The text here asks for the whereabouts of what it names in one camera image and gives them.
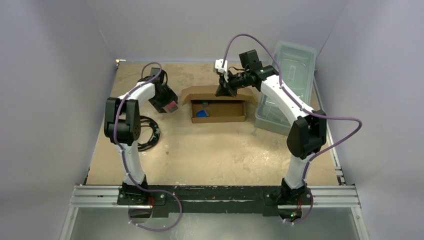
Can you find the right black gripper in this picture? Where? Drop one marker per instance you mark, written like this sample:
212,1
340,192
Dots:
227,84

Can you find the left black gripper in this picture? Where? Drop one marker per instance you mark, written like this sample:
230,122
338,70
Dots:
170,96

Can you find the pink and green small block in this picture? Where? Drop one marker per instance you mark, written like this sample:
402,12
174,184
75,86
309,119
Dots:
172,107

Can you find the brown cardboard box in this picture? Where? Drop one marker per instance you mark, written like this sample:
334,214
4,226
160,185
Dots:
221,109

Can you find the blue and grey small block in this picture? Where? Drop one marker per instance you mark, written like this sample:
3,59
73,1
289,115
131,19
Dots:
202,114

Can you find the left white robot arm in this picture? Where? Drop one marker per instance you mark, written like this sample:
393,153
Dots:
123,123

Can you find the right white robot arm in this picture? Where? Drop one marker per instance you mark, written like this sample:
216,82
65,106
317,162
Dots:
307,133

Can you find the clear plastic storage bin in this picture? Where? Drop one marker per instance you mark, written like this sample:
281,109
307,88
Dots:
297,63

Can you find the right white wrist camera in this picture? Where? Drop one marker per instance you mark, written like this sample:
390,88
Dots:
221,68

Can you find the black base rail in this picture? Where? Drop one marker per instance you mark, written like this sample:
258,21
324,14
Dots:
208,199

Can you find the aluminium frame rail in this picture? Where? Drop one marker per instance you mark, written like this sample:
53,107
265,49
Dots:
330,197

